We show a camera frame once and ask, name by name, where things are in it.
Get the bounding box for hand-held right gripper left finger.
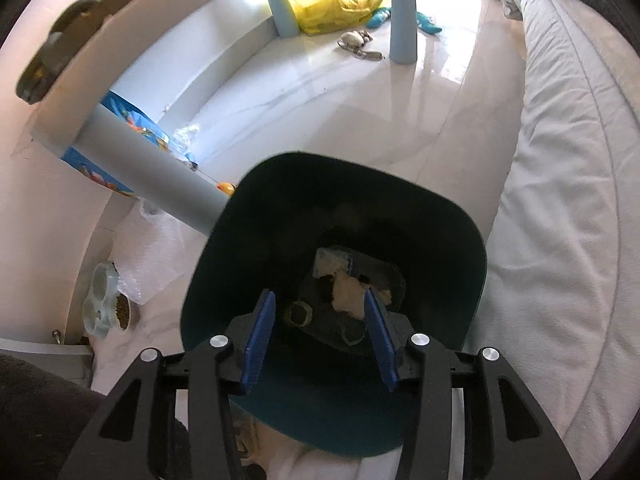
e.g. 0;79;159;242
59;289;277;480

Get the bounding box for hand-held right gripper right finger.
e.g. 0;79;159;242
364;289;583;480

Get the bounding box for brown cardboard tape roll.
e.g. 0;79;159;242
284;301;314;329

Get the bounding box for dark trash bin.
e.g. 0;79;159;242
179;152;488;459

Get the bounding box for bubble wrap sheet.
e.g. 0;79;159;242
112;200;211;306

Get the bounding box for pale green pet bowl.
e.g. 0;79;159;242
81;261;141;337

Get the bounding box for light blue table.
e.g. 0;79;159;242
27;0;421;238

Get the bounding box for bed with grey sheet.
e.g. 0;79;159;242
465;0;640;461

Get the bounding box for person's grey fluffy clothing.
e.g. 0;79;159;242
0;352;193;480

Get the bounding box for blue printed package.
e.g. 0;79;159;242
62;91;171;195

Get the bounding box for teal plush toy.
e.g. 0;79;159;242
366;6;443;36

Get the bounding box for yellow plastic bag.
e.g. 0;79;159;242
279;0;385;37

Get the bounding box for grey headphones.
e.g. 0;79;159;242
15;0;108;106

